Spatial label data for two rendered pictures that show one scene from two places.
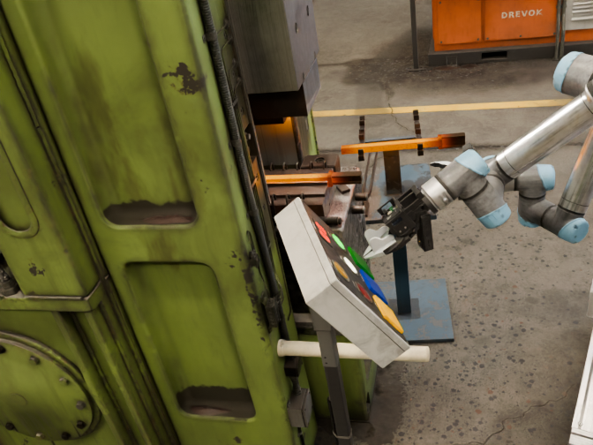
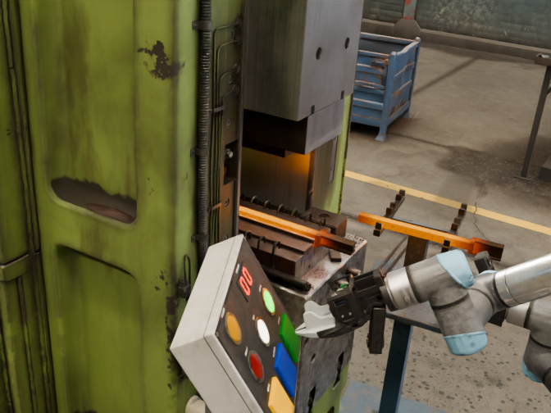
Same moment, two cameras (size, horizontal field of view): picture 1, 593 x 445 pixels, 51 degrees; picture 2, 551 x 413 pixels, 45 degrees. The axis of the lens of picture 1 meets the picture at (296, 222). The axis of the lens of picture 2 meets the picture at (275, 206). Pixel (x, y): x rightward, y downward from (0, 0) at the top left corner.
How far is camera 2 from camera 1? 0.34 m
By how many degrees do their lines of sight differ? 12
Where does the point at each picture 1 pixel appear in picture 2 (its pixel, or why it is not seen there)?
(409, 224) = (356, 312)
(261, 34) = (274, 47)
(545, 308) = not seen: outside the picture
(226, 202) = (167, 213)
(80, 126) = (56, 83)
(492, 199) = (466, 319)
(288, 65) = (293, 90)
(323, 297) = (191, 350)
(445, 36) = not seen: outside the picture
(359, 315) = (232, 390)
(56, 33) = not seen: outside the picture
